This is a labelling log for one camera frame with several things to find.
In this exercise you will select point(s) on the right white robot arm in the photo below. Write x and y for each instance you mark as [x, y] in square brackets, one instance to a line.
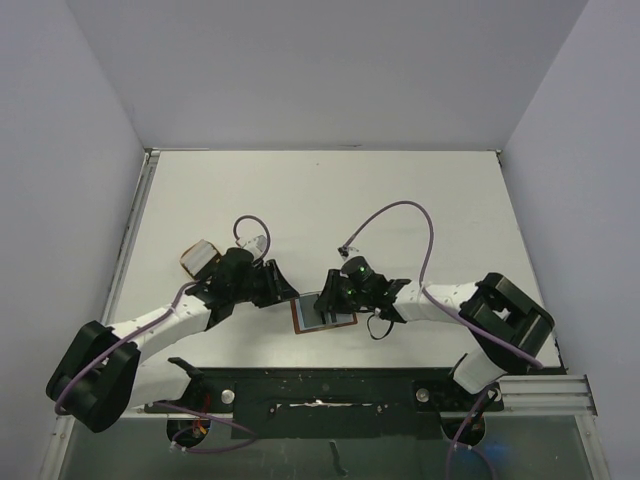
[509, 327]

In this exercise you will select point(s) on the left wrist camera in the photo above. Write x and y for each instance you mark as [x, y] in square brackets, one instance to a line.
[257, 245]

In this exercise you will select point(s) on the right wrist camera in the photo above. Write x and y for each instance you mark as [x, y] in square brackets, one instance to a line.
[347, 251]

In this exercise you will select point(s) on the brown leather card holder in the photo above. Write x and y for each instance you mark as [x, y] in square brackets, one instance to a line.
[342, 320]

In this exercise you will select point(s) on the aluminium frame rail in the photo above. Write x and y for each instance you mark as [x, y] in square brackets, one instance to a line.
[547, 395]

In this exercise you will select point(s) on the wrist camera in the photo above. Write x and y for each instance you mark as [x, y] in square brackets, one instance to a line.
[347, 251]
[257, 245]

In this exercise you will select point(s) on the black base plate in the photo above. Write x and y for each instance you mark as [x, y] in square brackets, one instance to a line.
[330, 403]

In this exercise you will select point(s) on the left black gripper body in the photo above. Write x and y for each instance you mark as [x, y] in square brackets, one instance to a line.
[258, 282]

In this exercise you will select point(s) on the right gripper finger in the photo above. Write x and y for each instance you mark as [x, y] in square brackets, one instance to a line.
[328, 306]
[335, 283]

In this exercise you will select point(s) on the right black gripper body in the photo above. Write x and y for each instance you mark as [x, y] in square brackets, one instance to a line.
[331, 295]

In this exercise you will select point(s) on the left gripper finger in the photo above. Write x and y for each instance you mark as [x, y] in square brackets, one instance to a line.
[275, 279]
[273, 296]

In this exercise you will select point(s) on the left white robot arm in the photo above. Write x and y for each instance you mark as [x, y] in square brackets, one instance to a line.
[105, 371]

